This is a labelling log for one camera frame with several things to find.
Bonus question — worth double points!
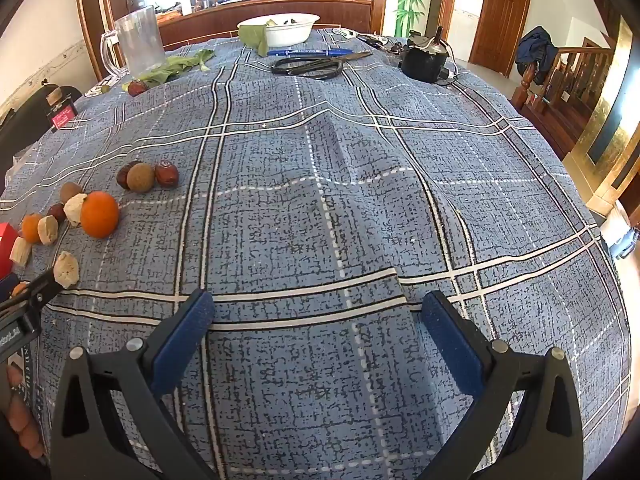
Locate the brown wooden door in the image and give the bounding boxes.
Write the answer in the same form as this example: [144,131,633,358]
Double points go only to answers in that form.
[469,0,532,78]

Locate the red and white box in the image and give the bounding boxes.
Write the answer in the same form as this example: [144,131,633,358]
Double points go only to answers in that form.
[0,222,18,281]

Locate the dark blue jacket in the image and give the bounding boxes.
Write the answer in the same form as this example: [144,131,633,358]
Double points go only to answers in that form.
[515,26,558,86]

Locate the blue plaid tablecloth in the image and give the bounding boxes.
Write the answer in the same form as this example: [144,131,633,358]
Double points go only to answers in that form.
[0,27,632,480]

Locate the black scissors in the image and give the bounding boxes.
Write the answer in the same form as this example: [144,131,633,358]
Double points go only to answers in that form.
[271,51,373,82]

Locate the white bowl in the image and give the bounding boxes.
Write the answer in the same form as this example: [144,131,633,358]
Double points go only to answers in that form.
[237,13,321,48]

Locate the green leafy vegetable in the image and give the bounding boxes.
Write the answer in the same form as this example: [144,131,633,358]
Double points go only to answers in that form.
[134,49,216,86]

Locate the small red and black box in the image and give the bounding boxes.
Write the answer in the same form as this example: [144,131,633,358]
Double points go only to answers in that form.
[46,87,78,133]

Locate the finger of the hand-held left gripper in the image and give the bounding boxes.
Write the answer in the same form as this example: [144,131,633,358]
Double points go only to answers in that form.
[0,266,65,317]

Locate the dark metal tool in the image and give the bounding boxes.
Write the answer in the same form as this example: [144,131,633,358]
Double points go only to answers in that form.
[357,33,401,55]

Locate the wooden counter partition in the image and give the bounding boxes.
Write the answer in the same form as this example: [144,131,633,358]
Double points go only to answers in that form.
[75,0,391,51]

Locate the wooden stair railing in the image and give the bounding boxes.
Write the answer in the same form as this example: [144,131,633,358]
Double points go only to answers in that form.
[511,45,613,161]

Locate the small orange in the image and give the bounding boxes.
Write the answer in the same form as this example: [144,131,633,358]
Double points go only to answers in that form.
[21,214,45,245]

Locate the black bag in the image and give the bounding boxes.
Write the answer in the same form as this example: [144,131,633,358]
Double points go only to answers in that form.
[0,85,83,181]

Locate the gold framed dark panel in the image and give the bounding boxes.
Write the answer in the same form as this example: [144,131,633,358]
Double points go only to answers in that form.
[562,15,640,211]

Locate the blue pen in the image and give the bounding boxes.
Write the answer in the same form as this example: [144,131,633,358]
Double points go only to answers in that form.
[266,48,355,57]

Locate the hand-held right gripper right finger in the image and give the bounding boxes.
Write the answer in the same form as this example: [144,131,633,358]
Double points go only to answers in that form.
[415,290,585,480]

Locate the beige cake piece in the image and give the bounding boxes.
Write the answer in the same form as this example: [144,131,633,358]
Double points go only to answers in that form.
[9,236,32,267]
[63,192,89,228]
[53,251,80,290]
[37,215,60,246]

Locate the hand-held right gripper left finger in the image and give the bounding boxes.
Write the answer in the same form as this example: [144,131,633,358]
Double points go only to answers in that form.
[50,288,216,480]

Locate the large orange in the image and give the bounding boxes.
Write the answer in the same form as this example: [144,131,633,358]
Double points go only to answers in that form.
[80,191,120,239]

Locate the green leaf in bowl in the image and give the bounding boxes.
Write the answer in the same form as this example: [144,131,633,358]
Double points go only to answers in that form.
[238,24,271,57]

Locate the person's left hand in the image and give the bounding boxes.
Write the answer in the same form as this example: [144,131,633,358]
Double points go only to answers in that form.
[5,364,47,461]

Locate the clear plastic pitcher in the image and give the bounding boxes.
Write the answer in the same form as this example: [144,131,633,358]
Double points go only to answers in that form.
[100,5,166,81]

